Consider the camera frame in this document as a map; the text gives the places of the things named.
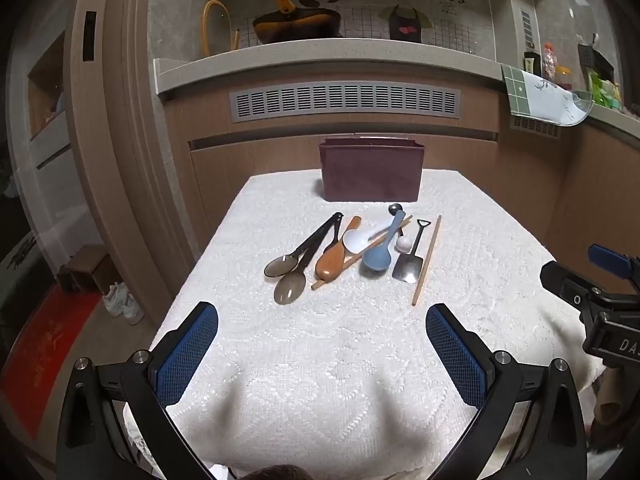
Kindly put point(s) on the red floor mat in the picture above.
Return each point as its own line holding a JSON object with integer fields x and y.
{"x": 45, "y": 360}

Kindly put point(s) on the brown box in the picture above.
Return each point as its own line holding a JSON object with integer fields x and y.
{"x": 87, "y": 267}

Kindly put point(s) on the green checked white towel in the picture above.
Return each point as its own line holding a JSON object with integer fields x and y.
{"x": 545, "y": 100}

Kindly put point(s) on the wooden chopstick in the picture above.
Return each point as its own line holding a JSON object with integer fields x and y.
{"x": 426, "y": 260}
{"x": 352, "y": 259}

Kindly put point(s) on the wall vent panel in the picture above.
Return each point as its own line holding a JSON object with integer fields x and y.
{"x": 525, "y": 27}

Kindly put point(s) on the small grey vent grille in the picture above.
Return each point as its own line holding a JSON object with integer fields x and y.
{"x": 535, "y": 127}

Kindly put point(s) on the brown spoon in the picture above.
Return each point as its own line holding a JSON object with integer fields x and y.
{"x": 330, "y": 262}

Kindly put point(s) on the purple utensil holder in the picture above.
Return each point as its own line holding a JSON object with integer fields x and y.
{"x": 370, "y": 175}

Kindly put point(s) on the blue spoon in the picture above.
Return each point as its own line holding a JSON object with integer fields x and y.
{"x": 377, "y": 260}

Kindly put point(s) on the cartoon wall sticker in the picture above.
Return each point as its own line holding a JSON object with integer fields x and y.
{"x": 405, "y": 20}

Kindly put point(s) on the yellow-rimmed glass lid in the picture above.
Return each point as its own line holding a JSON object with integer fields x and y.
{"x": 217, "y": 30}

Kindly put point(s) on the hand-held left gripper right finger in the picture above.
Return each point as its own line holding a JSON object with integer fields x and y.
{"x": 457, "y": 360}

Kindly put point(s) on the black door latch plate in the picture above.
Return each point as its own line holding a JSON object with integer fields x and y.
{"x": 89, "y": 35}

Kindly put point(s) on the dark sauce bottle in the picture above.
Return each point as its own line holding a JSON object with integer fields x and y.
{"x": 529, "y": 62}

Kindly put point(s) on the clear bottle with red cap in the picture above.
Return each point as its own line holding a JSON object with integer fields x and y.
{"x": 550, "y": 62}

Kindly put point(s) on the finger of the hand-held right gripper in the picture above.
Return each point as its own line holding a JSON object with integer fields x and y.
{"x": 607, "y": 260}
{"x": 565, "y": 280}

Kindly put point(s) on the stone kitchen countertop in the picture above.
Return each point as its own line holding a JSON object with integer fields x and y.
{"x": 325, "y": 62}

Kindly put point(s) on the jar with yellow lid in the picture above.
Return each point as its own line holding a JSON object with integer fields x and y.
{"x": 565, "y": 77}

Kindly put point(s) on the metal shovel-shaped spoon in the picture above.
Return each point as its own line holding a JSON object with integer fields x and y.
{"x": 407, "y": 270}

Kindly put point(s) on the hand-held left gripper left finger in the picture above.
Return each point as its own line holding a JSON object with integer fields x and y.
{"x": 187, "y": 355}

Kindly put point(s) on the black wall rack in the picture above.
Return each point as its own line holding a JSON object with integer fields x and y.
{"x": 595, "y": 60}

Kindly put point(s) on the white sneaker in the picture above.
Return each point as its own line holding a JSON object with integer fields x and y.
{"x": 132, "y": 310}
{"x": 115, "y": 300}

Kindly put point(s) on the green packets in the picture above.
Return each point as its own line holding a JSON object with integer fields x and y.
{"x": 605, "y": 92}

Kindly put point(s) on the white lace tablecloth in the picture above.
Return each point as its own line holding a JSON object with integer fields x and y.
{"x": 325, "y": 360}

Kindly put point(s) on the person's right hand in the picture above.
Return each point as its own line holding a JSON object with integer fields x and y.
{"x": 617, "y": 410}

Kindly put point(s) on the white plastic spoon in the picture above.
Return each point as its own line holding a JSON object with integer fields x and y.
{"x": 354, "y": 241}

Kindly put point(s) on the black spoon with white knob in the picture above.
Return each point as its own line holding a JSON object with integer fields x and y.
{"x": 395, "y": 208}

